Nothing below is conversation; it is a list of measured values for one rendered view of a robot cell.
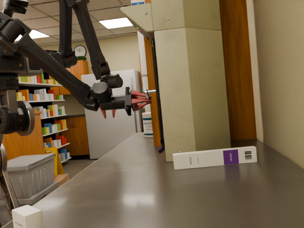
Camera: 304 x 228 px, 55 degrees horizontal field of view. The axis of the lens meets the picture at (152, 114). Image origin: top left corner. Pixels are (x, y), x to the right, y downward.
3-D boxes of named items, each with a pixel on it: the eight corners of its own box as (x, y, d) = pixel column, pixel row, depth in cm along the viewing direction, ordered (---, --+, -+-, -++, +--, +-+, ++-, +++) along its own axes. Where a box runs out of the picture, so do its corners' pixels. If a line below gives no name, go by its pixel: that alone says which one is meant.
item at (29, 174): (59, 180, 339) (56, 152, 338) (31, 199, 280) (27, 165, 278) (26, 182, 345) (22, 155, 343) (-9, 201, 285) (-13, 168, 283)
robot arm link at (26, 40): (11, 21, 106) (-8, 41, 101) (16, 15, 102) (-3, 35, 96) (98, 95, 127) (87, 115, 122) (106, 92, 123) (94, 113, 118)
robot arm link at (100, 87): (94, 92, 125) (85, 108, 121) (85, 74, 116) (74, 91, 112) (119, 98, 121) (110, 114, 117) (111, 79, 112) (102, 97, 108)
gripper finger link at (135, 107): (149, 86, 115) (126, 87, 116) (150, 101, 112) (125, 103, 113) (152, 95, 121) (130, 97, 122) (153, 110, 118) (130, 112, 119)
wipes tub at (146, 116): (166, 133, 188) (163, 110, 187) (164, 136, 175) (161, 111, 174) (145, 135, 190) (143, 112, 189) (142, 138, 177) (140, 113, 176)
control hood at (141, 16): (162, 45, 136) (160, 24, 136) (154, 30, 104) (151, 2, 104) (137, 49, 138) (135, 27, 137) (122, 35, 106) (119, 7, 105)
